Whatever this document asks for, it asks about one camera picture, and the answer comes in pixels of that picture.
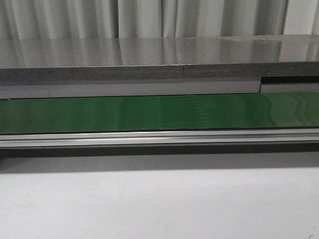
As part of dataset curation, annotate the dark grey stone countertop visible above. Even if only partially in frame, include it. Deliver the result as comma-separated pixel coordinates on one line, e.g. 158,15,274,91
0,35,319,84

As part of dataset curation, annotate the grey right cabinet panel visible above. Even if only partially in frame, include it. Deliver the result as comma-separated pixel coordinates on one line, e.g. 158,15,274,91
260,83,319,93

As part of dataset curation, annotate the grey cabinet panel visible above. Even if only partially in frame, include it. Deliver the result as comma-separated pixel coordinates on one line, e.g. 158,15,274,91
260,83,319,93
0,77,261,99

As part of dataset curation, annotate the green conveyor belt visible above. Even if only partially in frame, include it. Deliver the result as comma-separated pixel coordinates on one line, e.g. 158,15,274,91
0,92,319,134

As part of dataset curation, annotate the grey cabinet front panel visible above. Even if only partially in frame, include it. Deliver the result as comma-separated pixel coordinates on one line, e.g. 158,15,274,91
0,77,261,99

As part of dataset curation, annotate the white pleated curtain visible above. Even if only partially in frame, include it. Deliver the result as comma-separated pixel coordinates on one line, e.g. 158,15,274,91
0,0,319,39

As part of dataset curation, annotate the aluminium conveyor side rail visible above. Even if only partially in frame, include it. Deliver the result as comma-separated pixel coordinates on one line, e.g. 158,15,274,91
0,128,319,148

